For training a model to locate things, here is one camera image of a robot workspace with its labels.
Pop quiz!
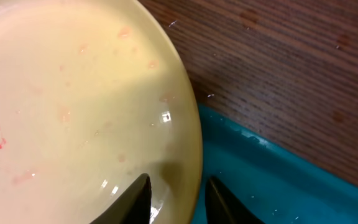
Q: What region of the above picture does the yellow-green plastic plate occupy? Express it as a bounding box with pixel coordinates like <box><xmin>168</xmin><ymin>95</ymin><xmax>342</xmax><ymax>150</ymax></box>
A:
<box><xmin>0</xmin><ymin>1</ymin><xmax>202</xmax><ymax>223</ymax></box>

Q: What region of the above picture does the teal plastic serving tray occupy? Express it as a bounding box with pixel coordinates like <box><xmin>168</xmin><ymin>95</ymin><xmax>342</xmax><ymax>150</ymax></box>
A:
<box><xmin>192</xmin><ymin>105</ymin><xmax>358</xmax><ymax>223</ymax></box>

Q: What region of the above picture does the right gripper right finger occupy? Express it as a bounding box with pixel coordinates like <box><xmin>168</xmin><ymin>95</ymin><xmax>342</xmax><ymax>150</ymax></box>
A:
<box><xmin>205</xmin><ymin>176</ymin><xmax>264</xmax><ymax>224</ymax></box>

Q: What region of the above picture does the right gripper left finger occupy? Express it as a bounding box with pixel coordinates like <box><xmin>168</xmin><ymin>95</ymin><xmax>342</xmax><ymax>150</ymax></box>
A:
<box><xmin>91</xmin><ymin>173</ymin><xmax>152</xmax><ymax>224</ymax></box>

